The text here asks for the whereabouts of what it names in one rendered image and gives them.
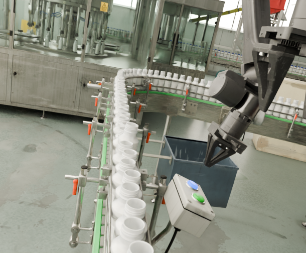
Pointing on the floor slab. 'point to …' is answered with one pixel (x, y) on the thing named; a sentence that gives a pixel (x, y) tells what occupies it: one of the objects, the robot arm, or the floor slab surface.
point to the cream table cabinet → (262, 142)
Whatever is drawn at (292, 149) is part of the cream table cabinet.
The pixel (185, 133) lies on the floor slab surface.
